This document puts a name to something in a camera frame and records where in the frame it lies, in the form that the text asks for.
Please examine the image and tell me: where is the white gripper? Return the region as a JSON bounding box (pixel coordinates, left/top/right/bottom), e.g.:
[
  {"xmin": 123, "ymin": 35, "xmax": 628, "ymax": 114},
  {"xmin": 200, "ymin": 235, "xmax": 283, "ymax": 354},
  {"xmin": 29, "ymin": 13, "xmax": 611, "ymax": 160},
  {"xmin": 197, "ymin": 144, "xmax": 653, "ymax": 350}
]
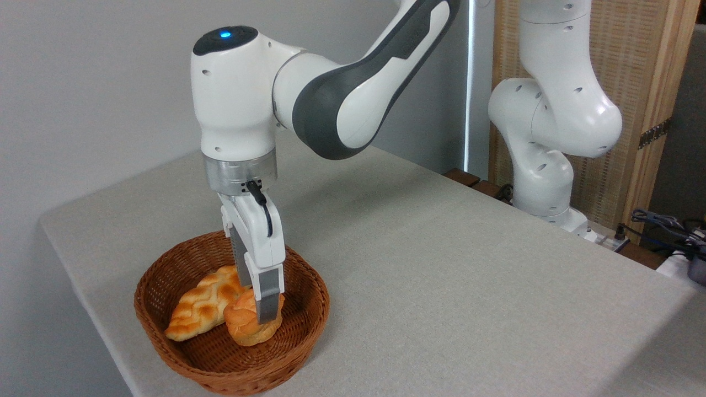
[{"xmin": 220, "ymin": 192, "xmax": 286, "ymax": 325}]

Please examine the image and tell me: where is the round bread roll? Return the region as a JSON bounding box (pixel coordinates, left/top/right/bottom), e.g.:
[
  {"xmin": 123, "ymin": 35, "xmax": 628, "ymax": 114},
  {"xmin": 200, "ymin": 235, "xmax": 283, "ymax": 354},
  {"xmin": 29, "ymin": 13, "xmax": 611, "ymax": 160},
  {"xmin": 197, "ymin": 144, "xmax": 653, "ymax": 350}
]
[{"xmin": 223, "ymin": 288, "xmax": 286, "ymax": 347}]

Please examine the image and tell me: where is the long braided bread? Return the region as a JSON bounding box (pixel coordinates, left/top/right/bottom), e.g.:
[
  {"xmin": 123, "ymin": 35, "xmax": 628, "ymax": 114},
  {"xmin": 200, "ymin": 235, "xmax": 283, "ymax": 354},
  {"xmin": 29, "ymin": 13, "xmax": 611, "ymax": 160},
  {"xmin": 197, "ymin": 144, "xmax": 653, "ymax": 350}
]
[{"xmin": 164, "ymin": 265, "xmax": 252, "ymax": 342}]

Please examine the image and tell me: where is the brown wicker basket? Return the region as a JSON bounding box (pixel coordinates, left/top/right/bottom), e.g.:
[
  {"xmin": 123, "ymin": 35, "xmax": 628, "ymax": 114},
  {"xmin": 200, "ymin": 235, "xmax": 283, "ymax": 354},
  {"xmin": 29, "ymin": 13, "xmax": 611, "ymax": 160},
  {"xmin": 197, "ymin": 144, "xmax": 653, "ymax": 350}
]
[{"xmin": 134, "ymin": 230, "xmax": 330, "ymax": 396}]

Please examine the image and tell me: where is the grey tablecloth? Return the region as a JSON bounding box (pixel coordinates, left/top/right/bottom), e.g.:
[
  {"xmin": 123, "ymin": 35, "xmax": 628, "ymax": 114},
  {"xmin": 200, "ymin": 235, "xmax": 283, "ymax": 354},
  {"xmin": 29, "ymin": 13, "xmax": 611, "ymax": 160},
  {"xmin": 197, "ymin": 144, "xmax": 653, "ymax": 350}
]
[{"xmin": 40, "ymin": 124, "xmax": 706, "ymax": 397}]

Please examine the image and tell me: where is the metal screen hinge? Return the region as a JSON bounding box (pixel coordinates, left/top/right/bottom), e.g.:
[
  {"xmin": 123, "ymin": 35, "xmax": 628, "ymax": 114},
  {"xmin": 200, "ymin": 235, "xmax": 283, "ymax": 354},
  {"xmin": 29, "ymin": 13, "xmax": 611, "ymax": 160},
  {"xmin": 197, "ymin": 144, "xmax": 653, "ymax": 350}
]
[{"xmin": 638, "ymin": 118, "xmax": 672, "ymax": 150}]

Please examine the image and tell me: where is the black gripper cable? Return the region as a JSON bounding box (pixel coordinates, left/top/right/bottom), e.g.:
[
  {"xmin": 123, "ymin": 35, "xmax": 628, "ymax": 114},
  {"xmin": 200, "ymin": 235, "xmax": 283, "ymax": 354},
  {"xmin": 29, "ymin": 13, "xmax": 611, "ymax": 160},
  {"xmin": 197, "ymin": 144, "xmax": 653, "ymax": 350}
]
[{"xmin": 245, "ymin": 180, "xmax": 274, "ymax": 238}]

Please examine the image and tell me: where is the bundle of dark cables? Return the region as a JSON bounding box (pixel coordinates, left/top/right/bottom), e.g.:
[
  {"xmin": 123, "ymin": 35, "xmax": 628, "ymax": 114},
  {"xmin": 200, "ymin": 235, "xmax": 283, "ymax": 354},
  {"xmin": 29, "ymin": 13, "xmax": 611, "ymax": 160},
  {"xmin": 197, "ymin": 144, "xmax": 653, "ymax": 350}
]
[{"xmin": 615, "ymin": 208, "xmax": 706, "ymax": 255}]

